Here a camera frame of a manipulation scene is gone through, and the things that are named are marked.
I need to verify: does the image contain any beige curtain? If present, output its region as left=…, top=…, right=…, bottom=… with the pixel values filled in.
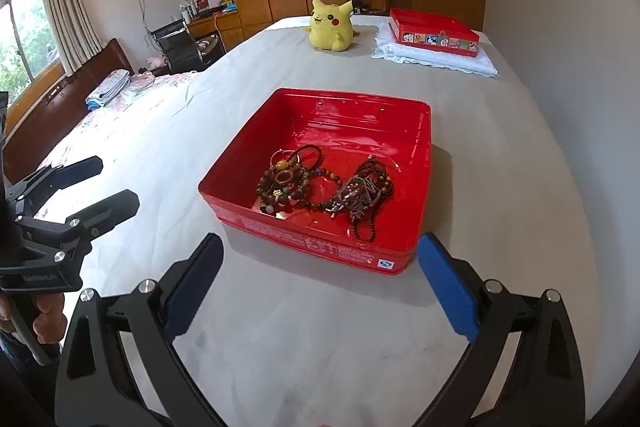
left=37, top=0, right=104, bottom=75

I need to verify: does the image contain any person's left hand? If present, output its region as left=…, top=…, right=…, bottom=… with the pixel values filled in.
left=0, top=291, right=67, bottom=344

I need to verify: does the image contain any red tin lid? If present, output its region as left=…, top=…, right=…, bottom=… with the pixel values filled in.
left=389, top=8, right=481, bottom=54

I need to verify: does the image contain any floral blanket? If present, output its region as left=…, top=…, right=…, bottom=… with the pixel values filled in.
left=40, top=72, right=201, bottom=168

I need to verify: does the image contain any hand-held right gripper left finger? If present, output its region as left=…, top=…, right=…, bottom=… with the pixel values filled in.
left=54, top=232, right=226, bottom=427

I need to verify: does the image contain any wooden desk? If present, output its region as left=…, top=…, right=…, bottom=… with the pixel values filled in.
left=187, top=9, right=246, bottom=52

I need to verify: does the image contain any white folded towel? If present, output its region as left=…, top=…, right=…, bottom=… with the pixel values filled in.
left=371, top=22, right=500, bottom=79

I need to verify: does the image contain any folded patterned cloth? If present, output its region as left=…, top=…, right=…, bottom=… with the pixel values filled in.
left=85, top=69, right=132, bottom=108

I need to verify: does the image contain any wooden framed window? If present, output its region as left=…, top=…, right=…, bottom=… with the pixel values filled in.
left=0, top=0, right=64, bottom=108

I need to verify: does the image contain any dark wooden headboard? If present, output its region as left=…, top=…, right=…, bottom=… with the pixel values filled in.
left=0, top=38, right=136, bottom=182

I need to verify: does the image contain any dark red bead necklace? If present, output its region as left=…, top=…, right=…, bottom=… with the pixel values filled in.
left=347, top=157, right=396, bottom=243

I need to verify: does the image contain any black office chair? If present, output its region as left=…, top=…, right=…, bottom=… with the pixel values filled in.
left=150, top=19, right=226, bottom=75

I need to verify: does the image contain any red tin box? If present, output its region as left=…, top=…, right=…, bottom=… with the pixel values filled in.
left=198, top=88, right=432, bottom=276

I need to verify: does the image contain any person's left forearm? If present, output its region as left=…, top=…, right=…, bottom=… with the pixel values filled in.
left=0, top=332, right=61, bottom=427

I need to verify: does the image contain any yellow plush toy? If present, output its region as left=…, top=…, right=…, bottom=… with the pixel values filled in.
left=302, top=0, right=361, bottom=52

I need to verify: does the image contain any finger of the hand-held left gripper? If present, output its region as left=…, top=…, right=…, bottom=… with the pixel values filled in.
left=5, top=156, right=104, bottom=210
left=17, top=189, right=141, bottom=260

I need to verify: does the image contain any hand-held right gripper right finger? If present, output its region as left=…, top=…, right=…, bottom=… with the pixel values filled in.
left=410, top=232, right=586, bottom=427

